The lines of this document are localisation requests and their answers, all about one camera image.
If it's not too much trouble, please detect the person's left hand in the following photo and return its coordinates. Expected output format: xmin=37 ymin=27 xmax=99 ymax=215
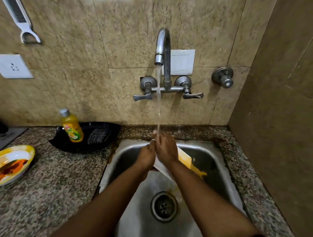
xmin=136 ymin=140 xmax=157 ymax=171

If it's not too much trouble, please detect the person's right hand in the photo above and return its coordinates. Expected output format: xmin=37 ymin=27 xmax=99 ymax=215
xmin=153 ymin=130 xmax=179 ymax=167

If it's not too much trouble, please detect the white and yellow plate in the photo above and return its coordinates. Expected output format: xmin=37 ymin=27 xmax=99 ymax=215
xmin=153 ymin=146 xmax=208 ymax=182

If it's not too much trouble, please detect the person's right forearm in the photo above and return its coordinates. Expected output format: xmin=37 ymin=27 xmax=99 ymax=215
xmin=163 ymin=159 xmax=266 ymax=237

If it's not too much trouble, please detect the person's left forearm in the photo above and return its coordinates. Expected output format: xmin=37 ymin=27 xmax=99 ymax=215
xmin=50 ymin=163 xmax=150 ymax=237

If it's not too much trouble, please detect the stainless steel sink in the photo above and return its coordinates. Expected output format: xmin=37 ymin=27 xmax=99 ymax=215
xmin=97 ymin=139 xmax=247 ymax=237

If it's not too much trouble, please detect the black plastic tray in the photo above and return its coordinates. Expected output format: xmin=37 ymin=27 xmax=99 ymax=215
xmin=48 ymin=122 xmax=122 ymax=154

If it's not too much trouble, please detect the steel wool scrubber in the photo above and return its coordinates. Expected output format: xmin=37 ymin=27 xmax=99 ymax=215
xmin=87 ymin=128 xmax=108 ymax=145

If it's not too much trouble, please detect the round metal sink drain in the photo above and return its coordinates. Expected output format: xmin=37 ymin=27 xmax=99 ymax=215
xmin=150 ymin=191 xmax=179 ymax=223

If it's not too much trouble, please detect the yellow dish soap bottle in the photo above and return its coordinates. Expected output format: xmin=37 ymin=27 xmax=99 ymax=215
xmin=59 ymin=108 xmax=84 ymax=143

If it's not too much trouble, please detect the dirty yellow rimmed plate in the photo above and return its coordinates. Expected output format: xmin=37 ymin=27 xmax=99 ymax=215
xmin=0 ymin=145 xmax=36 ymax=186

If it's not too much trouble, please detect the grey stove corner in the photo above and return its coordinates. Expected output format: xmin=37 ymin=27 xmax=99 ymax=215
xmin=0 ymin=120 xmax=28 ymax=150

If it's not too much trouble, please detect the white hanging peeler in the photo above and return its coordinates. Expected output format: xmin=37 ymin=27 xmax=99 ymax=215
xmin=2 ymin=0 xmax=41 ymax=44

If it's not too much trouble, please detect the chrome wall faucet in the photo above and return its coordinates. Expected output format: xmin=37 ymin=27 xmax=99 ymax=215
xmin=133 ymin=27 xmax=204 ymax=102

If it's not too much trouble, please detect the white wall switch plate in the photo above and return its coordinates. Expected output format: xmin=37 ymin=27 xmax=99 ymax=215
xmin=161 ymin=49 xmax=195 ymax=76

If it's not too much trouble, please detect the round chrome wall valve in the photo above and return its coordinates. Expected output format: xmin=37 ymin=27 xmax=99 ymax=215
xmin=211 ymin=66 xmax=234 ymax=89

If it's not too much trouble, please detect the white wall power socket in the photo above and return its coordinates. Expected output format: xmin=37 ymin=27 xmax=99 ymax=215
xmin=0 ymin=54 xmax=34 ymax=79

